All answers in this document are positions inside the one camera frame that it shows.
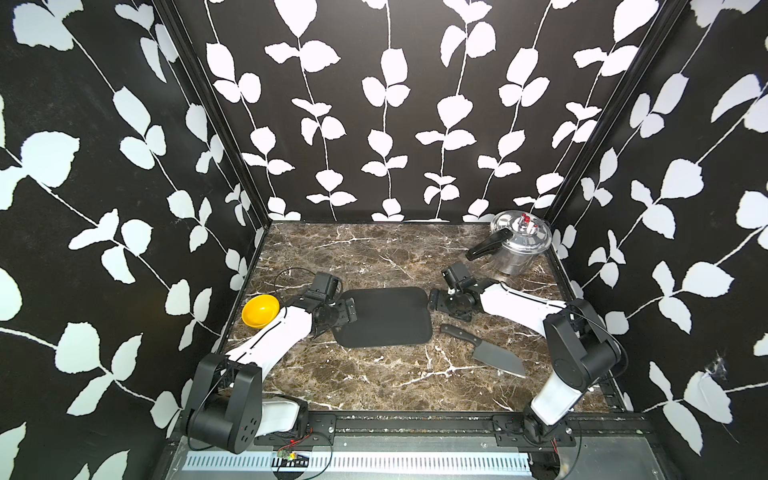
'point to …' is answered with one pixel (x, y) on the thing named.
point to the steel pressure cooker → (517, 239)
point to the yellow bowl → (260, 310)
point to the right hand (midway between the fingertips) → (441, 306)
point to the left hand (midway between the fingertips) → (345, 311)
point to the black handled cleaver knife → (487, 353)
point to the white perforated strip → (264, 460)
